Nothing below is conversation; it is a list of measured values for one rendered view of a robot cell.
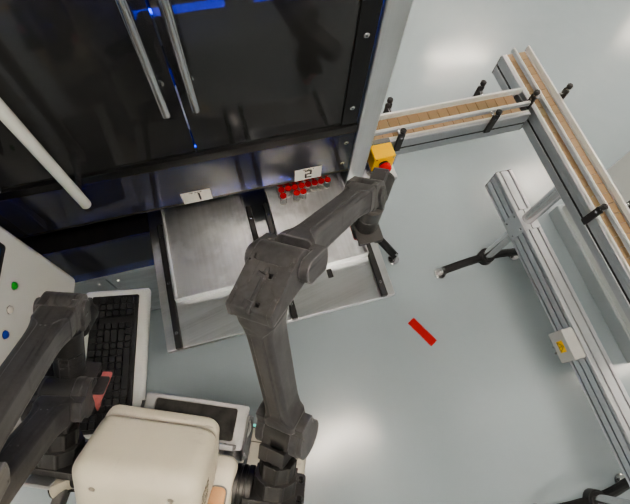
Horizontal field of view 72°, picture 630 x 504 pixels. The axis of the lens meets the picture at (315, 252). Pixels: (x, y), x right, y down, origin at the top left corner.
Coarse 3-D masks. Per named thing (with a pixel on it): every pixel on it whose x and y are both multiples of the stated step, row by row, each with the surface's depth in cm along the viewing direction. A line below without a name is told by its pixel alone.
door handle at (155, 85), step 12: (120, 0) 64; (120, 12) 66; (132, 12) 67; (132, 24) 68; (132, 36) 69; (144, 48) 72; (144, 60) 74; (144, 72) 76; (156, 84) 79; (156, 96) 82; (168, 108) 86
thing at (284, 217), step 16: (336, 176) 149; (272, 192) 145; (320, 192) 146; (336, 192) 147; (272, 208) 143; (288, 208) 143; (304, 208) 144; (288, 224) 141; (336, 240) 140; (352, 240) 140; (336, 256) 138; (352, 256) 134
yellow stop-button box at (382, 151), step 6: (384, 138) 138; (372, 144) 137; (378, 144) 137; (384, 144) 137; (390, 144) 137; (372, 150) 136; (378, 150) 136; (384, 150) 136; (390, 150) 136; (372, 156) 136; (378, 156) 135; (384, 156) 135; (390, 156) 136; (372, 162) 138; (378, 162) 137; (384, 162) 137; (390, 162) 139; (372, 168) 140
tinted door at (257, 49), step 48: (192, 0) 74; (240, 0) 76; (288, 0) 79; (336, 0) 82; (192, 48) 83; (240, 48) 86; (288, 48) 89; (336, 48) 92; (240, 96) 97; (288, 96) 101; (336, 96) 106
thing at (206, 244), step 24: (168, 216) 140; (192, 216) 140; (216, 216) 141; (240, 216) 141; (168, 240) 137; (192, 240) 137; (216, 240) 138; (240, 240) 138; (192, 264) 134; (216, 264) 134; (240, 264) 135; (192, 288) 131; (216, 288) 128
